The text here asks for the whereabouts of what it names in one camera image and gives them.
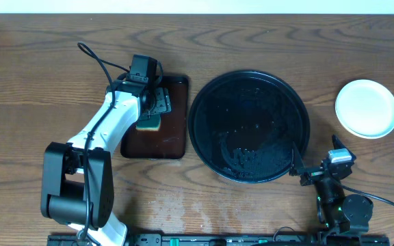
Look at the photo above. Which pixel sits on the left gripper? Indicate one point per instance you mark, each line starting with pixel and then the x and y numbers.
pixel 159 102

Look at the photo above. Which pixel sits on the green yellow sponge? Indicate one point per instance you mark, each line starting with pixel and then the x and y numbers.
pixel 152 123

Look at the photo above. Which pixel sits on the light blue plate front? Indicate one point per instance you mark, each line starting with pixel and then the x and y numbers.
pixel 365 108

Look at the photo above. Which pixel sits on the black round tray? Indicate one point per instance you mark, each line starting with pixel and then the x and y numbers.
pixel 248 125

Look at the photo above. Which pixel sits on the black rectangular tray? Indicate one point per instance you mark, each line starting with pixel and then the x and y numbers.
pixel 169 141

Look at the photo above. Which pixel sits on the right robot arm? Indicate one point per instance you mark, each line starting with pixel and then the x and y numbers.
pixel 346 217

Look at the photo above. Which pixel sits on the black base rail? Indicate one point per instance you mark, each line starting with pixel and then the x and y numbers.
pixel 181 240

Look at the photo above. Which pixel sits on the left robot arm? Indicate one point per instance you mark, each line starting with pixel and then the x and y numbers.
pixel 77 182

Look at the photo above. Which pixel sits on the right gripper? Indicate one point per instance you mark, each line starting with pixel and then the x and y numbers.
pixel 312 176

